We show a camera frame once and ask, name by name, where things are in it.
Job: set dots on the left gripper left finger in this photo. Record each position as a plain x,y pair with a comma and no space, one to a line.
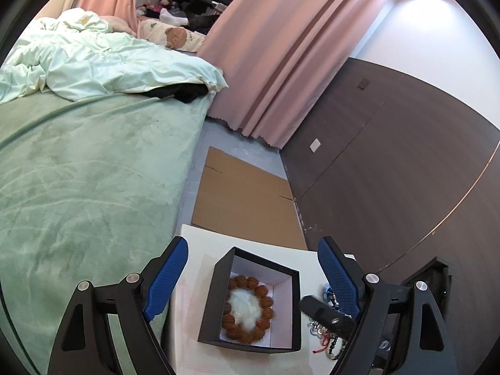
84,343

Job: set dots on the green bed blanket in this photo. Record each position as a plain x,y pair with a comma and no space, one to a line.
90,190

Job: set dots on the pink curtain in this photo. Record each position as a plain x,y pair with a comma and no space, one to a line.
277,56

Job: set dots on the white wall socket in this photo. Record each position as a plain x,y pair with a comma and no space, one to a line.
314,146

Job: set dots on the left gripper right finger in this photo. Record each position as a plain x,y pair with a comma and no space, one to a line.
420,345

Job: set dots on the flat brown cardboard sheet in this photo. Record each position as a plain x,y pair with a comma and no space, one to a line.
238,199

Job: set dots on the bear print pillow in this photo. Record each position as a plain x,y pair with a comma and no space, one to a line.
170,36

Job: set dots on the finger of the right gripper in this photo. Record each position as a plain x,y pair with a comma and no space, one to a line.
334,321

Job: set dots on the black jewelry box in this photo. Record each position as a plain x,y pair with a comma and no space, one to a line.
252,305

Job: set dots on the pale green duvet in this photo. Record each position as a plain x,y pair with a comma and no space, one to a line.
78,56

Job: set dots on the black garment on bed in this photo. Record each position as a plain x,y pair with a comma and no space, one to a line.
184,92

